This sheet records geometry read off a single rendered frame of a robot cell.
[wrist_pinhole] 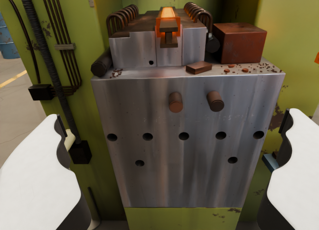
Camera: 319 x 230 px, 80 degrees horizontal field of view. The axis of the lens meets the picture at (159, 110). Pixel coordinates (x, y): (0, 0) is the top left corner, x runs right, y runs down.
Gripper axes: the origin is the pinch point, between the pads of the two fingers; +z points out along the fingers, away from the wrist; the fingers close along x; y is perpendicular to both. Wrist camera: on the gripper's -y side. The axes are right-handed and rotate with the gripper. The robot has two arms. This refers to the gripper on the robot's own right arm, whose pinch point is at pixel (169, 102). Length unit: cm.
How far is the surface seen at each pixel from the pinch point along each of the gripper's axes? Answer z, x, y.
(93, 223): 43, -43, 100
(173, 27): 20.0, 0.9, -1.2
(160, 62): 30.3, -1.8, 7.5
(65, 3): 44, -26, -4
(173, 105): 20.3, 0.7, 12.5
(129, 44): 30.3, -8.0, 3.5
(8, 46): 363, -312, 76
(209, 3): 78, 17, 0
